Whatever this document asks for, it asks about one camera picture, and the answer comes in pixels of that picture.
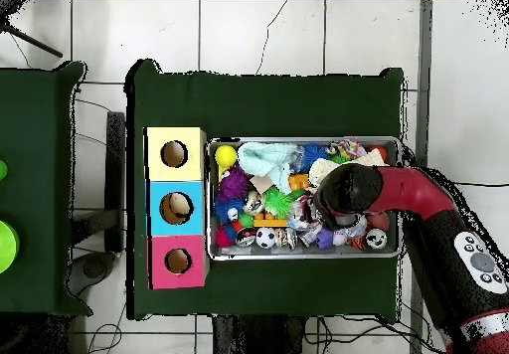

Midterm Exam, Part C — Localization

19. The shallow metal mesh bin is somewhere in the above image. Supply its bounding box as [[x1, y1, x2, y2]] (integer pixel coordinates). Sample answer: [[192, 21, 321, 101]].
[[206, 136, 403, 262]]

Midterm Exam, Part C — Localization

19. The wooden box with three holes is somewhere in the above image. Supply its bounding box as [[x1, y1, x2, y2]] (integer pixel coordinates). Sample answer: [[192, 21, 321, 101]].
[[143, 125, 210, 290]]

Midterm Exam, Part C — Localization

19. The purple spiky ball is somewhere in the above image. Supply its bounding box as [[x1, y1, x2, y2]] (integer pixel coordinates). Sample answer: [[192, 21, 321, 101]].
[[217, 166, 252, 202]]

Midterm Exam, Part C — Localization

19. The mint green cloth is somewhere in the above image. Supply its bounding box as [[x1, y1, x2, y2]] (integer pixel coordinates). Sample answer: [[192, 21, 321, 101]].
[[237, 141, 298, 195]]

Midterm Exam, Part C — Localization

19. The yellow smooth ball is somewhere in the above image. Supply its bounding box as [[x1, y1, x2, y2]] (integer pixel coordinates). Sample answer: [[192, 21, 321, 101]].
[[214, 144, 239, 169]]

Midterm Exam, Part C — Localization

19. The orange plastic block toy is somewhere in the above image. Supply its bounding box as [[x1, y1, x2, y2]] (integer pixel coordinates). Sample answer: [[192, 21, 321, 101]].
[[287, 173, 310, 192]]

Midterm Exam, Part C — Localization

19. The black and white soccer ball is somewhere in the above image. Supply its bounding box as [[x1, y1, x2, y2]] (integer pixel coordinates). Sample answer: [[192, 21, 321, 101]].
[[255, 227, 278, 250]]

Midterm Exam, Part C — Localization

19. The cream yellow cloth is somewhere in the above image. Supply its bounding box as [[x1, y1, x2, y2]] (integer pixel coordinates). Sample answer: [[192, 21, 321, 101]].
[[308, 148, 389, 190]]

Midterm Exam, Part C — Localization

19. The silver topped drink can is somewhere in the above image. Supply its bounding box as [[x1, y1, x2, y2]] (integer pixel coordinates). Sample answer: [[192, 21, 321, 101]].
[[364, 227, 388, 251]]

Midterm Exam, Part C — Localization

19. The dark green side table cloth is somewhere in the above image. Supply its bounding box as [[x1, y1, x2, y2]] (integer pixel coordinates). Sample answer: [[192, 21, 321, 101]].
[[0, 61, 93, 317]]

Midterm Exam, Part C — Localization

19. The large bright green cup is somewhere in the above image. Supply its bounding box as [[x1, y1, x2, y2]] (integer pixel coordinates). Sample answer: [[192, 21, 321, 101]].
[[0, 220, 20, 274]]

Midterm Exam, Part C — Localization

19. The black tripod leg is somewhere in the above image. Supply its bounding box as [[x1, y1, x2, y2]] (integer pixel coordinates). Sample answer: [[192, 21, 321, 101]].
[[0, 19, 64, 59]]

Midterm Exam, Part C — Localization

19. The green stringy koosh ball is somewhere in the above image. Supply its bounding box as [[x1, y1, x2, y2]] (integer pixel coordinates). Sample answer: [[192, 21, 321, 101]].
[[261, 186, 295, 220]]

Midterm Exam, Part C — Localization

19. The blue stringy koosh ball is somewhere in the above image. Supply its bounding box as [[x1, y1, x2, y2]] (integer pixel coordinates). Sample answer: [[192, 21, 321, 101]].
[[299, 143, 331, 172]]

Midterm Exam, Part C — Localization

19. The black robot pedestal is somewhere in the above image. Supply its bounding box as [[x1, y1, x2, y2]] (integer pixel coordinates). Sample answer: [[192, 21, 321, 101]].
[[212, 314, 307, 354]]

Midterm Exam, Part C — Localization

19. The black floor cable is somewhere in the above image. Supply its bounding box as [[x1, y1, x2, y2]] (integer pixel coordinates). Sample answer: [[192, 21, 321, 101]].
[[452, 180, 509, 189]]

